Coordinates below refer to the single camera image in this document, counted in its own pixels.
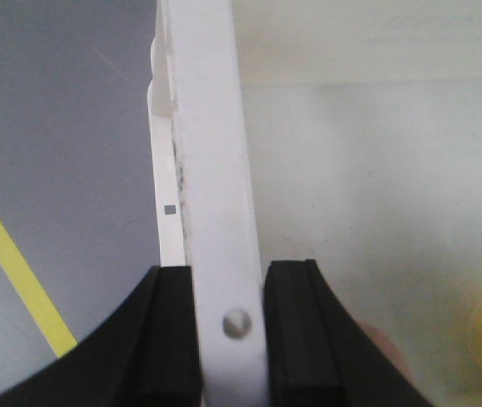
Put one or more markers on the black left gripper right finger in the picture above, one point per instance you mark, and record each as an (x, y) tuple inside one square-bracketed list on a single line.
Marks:
[(317, 354)]

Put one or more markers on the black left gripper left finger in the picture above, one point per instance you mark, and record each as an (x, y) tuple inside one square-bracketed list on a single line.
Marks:
[(144, 354)]

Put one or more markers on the pink round plush toy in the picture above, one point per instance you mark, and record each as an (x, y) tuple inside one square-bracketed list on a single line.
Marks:
[(389, 349)]

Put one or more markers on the white plastic tote box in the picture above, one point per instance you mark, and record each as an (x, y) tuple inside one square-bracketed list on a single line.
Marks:
[(349, 132)]

